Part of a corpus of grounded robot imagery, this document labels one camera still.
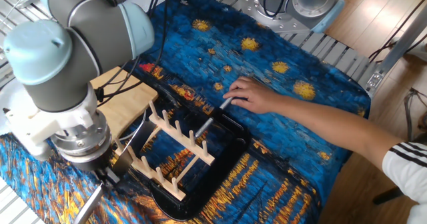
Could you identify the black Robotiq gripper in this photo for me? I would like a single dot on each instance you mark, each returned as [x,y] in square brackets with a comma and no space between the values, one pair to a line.
[90,162]

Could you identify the steel cleaver knife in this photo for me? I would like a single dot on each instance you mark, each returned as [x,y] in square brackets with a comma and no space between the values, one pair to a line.
[133,147]

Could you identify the wooden peg knife rack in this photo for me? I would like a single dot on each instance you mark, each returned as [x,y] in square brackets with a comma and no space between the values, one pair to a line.
[187,143]

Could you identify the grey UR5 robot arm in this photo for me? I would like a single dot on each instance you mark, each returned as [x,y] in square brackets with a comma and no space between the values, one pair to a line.
[83,44]

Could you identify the person's right forearm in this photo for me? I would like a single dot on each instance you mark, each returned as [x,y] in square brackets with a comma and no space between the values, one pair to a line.
[333,130]

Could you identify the person's right hand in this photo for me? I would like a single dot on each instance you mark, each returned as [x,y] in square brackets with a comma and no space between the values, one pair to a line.
[257,95]

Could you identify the wooden cutting board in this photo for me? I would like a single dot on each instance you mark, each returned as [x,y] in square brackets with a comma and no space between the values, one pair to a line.
[126,104]

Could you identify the starry night painted tablecloth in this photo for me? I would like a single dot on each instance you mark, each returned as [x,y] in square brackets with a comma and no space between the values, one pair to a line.
[283,134]

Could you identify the black chair leg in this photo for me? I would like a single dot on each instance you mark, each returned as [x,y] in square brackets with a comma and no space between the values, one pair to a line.
[387,195]

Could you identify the white sleeve with black stripes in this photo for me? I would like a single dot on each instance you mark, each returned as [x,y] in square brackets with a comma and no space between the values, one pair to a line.
[407,170]

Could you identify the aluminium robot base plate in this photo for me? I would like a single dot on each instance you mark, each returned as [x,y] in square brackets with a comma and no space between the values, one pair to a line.
[267,17]

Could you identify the aluminium frame beam with bracket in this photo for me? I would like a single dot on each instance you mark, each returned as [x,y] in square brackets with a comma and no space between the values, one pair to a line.
[397,47]

